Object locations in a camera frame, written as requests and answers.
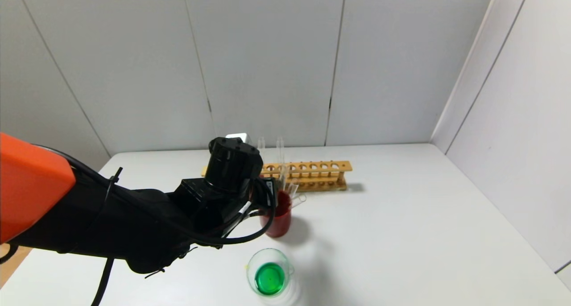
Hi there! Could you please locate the wooden test tube rack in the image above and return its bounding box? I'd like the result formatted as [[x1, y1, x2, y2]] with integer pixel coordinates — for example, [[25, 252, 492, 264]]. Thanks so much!
[[201, 161, 353, 192]]

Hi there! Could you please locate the red plastic cup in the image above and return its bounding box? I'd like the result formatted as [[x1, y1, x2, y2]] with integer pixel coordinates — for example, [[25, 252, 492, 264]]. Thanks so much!
[[261, 190, 293, 238]]

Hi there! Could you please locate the clear glass beaker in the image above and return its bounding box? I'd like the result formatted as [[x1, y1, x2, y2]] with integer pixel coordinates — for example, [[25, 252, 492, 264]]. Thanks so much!
[[246, 248, 301, 306]]

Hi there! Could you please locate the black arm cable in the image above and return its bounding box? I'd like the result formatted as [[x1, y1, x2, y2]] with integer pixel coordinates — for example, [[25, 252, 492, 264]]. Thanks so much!
[[0, 145, 279, 306]]

